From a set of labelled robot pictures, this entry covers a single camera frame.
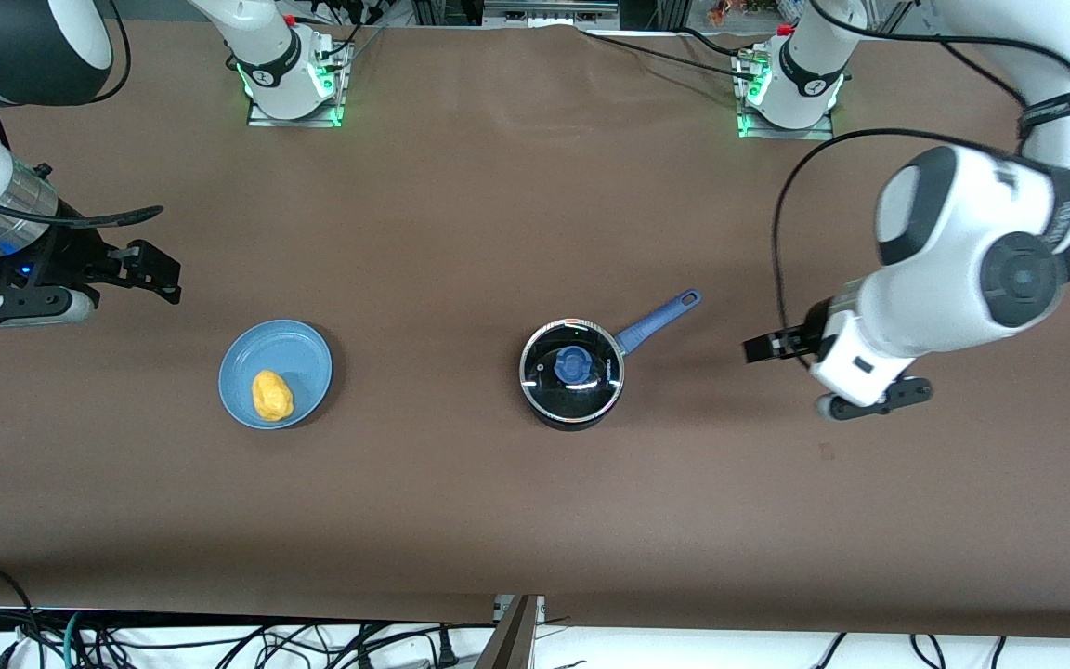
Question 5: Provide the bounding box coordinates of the small orange object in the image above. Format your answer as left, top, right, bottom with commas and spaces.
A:
707, 0, 777, 25

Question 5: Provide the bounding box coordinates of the yellow potato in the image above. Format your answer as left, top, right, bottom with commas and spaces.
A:
252, 370, 295, 421

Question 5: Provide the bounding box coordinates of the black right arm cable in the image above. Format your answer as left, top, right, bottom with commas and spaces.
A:
0, 0, 165, 230

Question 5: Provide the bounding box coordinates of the black cable on table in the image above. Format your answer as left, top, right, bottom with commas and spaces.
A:
580, 26, 748, 77

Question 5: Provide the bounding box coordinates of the brown table cover sheet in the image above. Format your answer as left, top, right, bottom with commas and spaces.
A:
0, 19, 1070, 642

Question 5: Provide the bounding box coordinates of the black pot with blue handle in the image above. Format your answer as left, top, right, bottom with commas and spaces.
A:
519, 289, 703, 433

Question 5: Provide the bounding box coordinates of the glass lid with blue knob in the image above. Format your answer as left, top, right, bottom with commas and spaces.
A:
520, 319, 626, 421

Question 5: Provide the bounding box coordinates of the blue round plate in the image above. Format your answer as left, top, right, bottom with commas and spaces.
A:
218, 320, 334, 431

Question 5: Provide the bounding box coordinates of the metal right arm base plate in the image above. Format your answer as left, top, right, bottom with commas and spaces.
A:
245, 37, 347, 129

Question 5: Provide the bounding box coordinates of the metal bracket post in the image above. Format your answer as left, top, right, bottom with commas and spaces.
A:
475, 595, 546, 669

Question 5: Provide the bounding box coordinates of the black device box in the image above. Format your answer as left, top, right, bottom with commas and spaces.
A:
484, 0, 620, 29

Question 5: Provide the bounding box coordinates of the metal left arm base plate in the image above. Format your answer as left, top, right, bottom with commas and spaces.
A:
735, 46, 838, 141

